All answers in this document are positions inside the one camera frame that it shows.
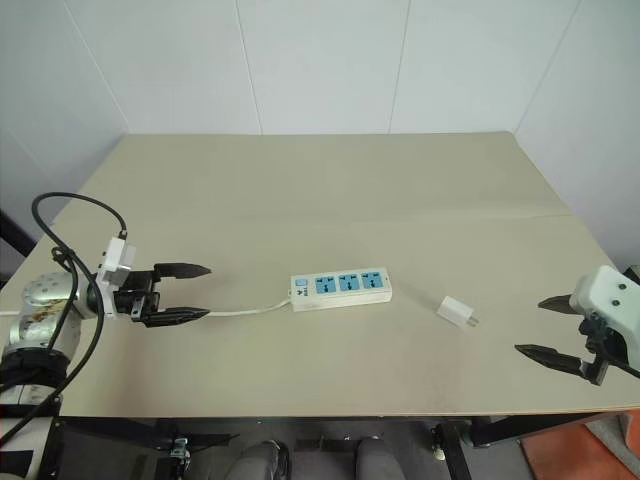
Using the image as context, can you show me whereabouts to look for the black object beside table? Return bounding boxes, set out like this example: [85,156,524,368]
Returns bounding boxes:
[0,208,37,289]

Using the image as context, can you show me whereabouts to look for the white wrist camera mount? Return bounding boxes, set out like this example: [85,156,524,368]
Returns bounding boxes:
[569,264,640,379]
[95,237,138,322]

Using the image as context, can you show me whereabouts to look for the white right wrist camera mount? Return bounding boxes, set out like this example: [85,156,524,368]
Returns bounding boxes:
[569,264,640,379]

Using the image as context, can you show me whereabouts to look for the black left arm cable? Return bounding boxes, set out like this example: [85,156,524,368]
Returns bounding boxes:
[0,192,131,447]

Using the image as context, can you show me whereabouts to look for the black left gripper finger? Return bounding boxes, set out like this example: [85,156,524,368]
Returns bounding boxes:
[152,260,214,282]
[144,307,211,330]

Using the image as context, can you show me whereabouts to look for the dark rounded shape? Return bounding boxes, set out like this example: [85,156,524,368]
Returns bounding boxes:
[353,434,397,480]
[233,439,292,480]

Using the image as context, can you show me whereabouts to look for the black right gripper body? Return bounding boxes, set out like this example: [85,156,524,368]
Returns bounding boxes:
[577,312,633,372]

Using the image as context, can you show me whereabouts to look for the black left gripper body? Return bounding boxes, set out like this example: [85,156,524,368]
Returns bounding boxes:
[113,269,163,327]

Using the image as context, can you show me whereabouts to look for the white charger plug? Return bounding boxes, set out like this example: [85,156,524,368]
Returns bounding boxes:
[434,295,482,331]

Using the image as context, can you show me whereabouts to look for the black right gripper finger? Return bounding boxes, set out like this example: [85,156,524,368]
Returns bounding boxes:
[537,294,585,319]
[514,343,607,387]

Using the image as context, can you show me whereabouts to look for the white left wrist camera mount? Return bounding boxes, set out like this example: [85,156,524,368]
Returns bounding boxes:
[95,237,138,322]

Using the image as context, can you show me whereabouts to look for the black metal table frame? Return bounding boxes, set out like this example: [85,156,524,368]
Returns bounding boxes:
[49,412,640,480]

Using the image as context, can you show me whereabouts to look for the white power strip blue sockets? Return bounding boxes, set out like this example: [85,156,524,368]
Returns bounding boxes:
[289,267,392,314]

